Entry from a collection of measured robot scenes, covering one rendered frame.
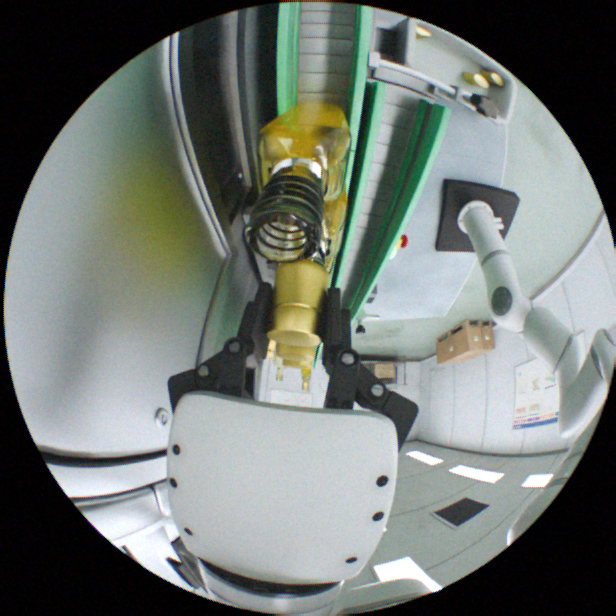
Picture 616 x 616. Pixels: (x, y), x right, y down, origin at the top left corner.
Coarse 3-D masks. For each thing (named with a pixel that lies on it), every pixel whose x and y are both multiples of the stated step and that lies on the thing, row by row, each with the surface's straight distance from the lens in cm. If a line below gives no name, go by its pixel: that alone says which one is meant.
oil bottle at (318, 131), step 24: (288, 120) 15; (312, 120) 15; (336, 120) 15; (264, 144) 12; (288, 144) 11; (312, 144) 11; (336, 144) 12; (264, 168) 12; (336, 168) 12; (336, 192) 13
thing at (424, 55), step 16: (432, 32) 48; (416, 48) 48; (432, 48) 49; (448, 48) 52; (464, 48) 50; (416, 64) 46; (432, 64) 48; (448, 64) 50; (464, 64) 52; (480, 64) 55; (496, 64) 50; (448, 80) 49; (464, 80) 51; (512, 80) 52; (496, 96) 53; (512, 96) 51; (512, 112) 50
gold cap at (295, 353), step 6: (276, 348) 17; (282, 348) 17; (288, 348) 16; (294, 348) 16; (300, 348) 16; (306, 348) 16; (312, 348) 17; (276, 354) 17; (282, 354) 17; (288, 354) 16; (294, 354) 16; (300, 354) 16; (306, 354) 16; (312, 354) 17; (294, 360) 19; (300, 360) 19; (306, 360) 18
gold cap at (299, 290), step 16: (288, 272) 12; (304, 272) 12; (320, 272) 12; (288, 288) 11; (304, 288) 11; (320, 288) 12; (272, 304) 12; (288, 304) 11; (304, 304) 11; (320, 304) 12; (272, 320) 11; (288, 320) 11; (304, 320) 11; (320, 320) 11; (272, 336) 12; (288, 336) 11; (304, 336) 11; (320, 336) 11
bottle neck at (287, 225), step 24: (288, 168) 10; (312, 168) 10; (264, 192) 9; (288, 192) 8; (312, 192) 8; (264, 216) 7; (288, 216) 7; (312, 216) 8; (264, 240) 9; (288, 240) 9; (312, 240) 8
